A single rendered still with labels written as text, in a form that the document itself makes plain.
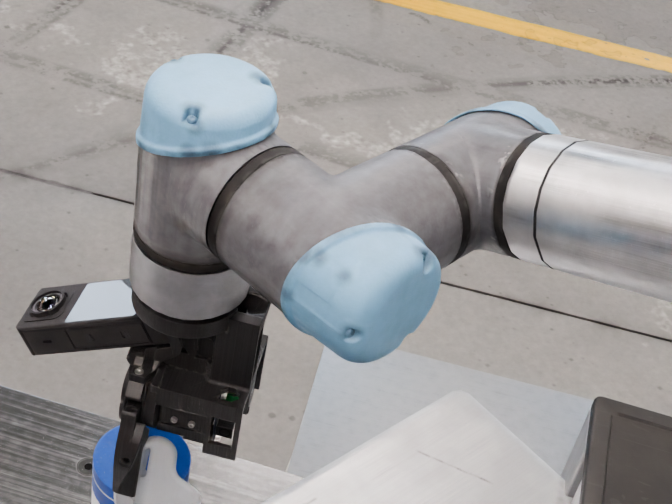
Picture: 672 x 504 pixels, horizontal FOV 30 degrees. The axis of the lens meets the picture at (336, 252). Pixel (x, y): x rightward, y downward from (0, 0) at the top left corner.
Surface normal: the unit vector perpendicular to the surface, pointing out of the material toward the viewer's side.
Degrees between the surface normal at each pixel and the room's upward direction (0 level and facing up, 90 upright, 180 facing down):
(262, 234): 58
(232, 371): 90
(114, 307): 28
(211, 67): 0
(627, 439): 0
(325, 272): 52
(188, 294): 90
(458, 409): 0
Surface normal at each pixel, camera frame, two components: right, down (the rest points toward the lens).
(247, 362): -0.19, 0.62
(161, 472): -0.14, 0.39
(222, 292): 0.57, 0.61
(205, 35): 0.16, -0.74
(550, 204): -0.67, -0.05
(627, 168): -0.38, -0.67
